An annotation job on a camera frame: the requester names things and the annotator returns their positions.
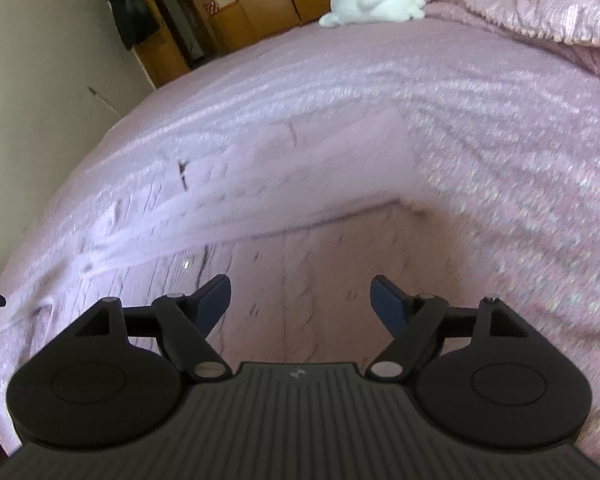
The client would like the lilac knitted sweater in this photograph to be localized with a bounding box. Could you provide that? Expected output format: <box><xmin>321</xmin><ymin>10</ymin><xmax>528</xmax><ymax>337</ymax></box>
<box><xmin>0</xmin><ymin>104</ymin><xmax>422</xmax><ymax>346</ymax></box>

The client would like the pink floral bed sheet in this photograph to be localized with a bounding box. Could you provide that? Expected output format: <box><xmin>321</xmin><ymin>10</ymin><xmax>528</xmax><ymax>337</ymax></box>
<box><xmin>0</xmin><ymin>18</ymin><xmax>600</xmax><ymax>462</ymax></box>

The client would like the dark hanging jacket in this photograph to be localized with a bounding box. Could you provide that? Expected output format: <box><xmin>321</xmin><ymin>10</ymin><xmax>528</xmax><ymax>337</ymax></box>
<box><xmin>106</xmin><ymin>0</ymin><xmax>160</xmax><ymax>51</ymax></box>

